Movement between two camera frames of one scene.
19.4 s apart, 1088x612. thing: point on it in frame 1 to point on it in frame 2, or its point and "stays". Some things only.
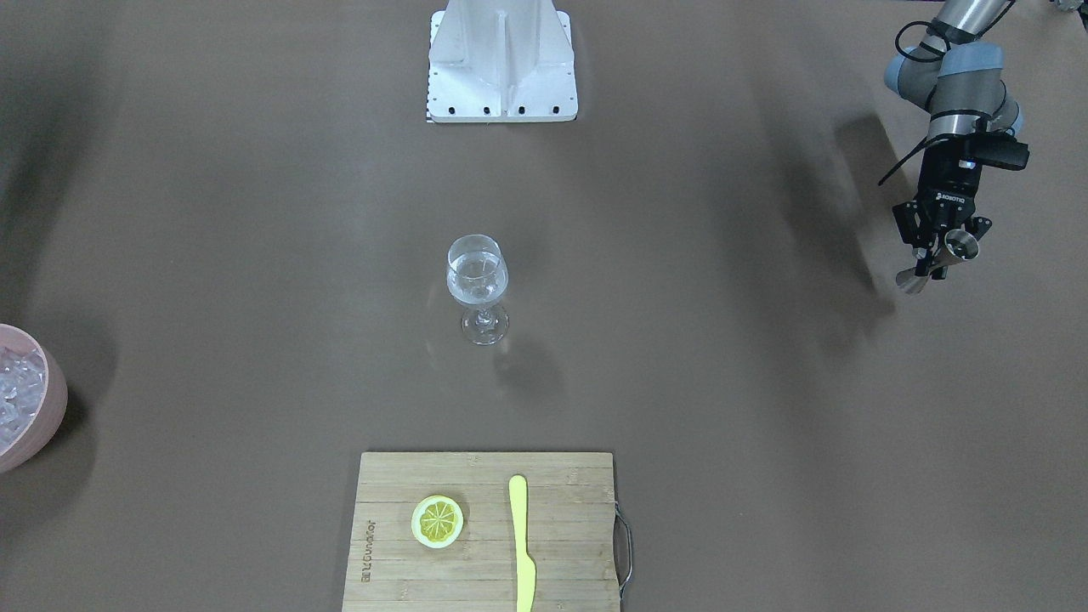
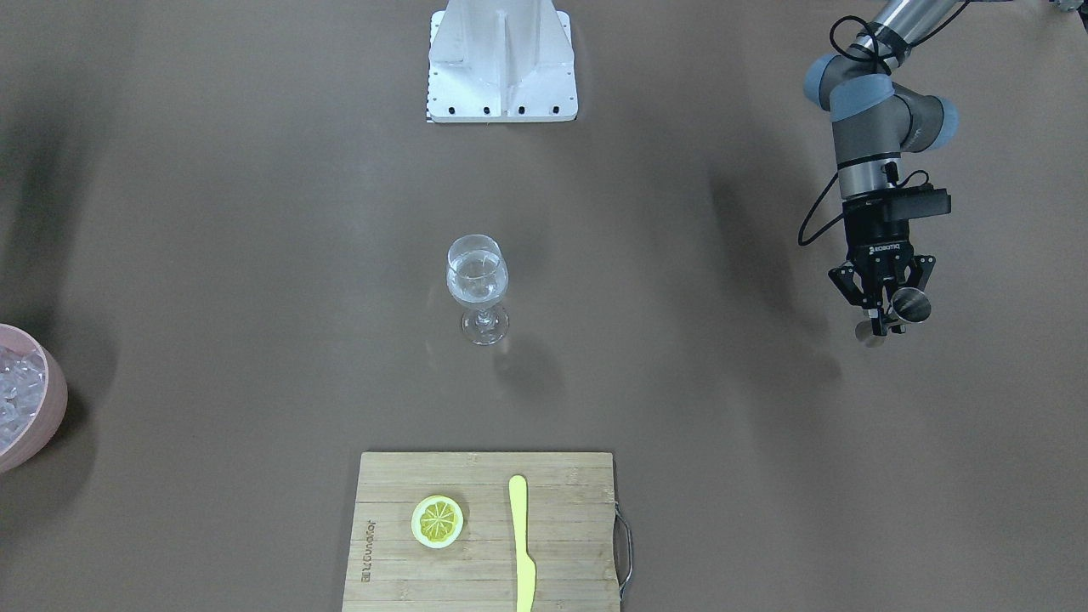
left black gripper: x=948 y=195 to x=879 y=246
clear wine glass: x=478 y=270 stays
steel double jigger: x=960 y=245 to x=909 y=305
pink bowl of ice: x=33 y=397 stays
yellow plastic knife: x=525 y=565 stays
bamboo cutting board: x=571 y=532 stays
